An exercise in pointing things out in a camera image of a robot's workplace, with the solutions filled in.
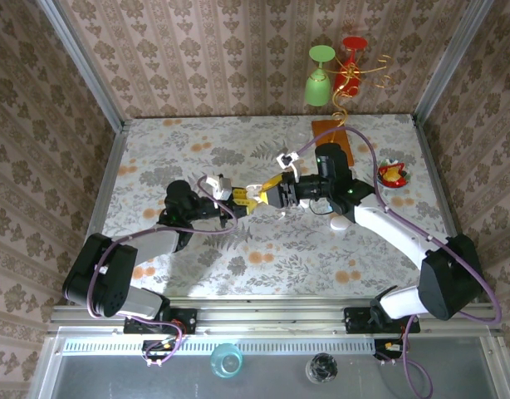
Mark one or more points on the blue glass cup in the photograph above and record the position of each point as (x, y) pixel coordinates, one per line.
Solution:
(226, 361)

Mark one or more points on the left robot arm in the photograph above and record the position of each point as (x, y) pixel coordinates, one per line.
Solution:
(101, 274)

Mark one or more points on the pale oval charging case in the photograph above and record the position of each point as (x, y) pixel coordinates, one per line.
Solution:
(340, 224)

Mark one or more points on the dark glass cup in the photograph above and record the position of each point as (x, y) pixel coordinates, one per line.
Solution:
(321, 367)

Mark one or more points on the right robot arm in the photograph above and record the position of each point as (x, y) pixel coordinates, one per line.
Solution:
(446, 274)

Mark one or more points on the small patterned bowl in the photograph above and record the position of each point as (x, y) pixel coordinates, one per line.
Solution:
(400, 183)

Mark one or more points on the green wine glass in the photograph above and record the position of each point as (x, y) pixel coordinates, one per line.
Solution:
(317, 89)

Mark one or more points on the black connector block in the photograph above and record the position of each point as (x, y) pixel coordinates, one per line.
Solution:
(155, 347)
(383, 347)

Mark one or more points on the clear glass tumbler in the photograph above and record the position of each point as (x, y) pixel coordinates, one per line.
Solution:
(296, 135)

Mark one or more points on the red yellow wrapped candy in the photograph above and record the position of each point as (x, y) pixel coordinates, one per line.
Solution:
(391, 174)

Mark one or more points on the aluminium front frame rail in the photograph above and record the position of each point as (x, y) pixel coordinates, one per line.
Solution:
(271, 316)

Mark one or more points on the aluminium frame post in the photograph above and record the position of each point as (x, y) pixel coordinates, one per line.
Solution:
(84, 66)
(450, 62)

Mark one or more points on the aluminium side rail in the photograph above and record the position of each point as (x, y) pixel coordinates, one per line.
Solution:
(109, 174)
(437, 174)

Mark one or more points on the red wine glass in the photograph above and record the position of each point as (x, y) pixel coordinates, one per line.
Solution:
(350, 81)

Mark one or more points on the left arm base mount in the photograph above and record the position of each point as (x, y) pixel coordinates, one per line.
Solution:
(188, 320)

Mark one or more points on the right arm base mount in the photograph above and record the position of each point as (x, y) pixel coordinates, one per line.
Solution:
(356, 320)

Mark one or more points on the grey metal shelf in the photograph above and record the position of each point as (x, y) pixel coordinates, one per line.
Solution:
(114, 382)

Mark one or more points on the white earbud charging case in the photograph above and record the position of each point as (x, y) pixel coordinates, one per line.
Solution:
(253, 190)

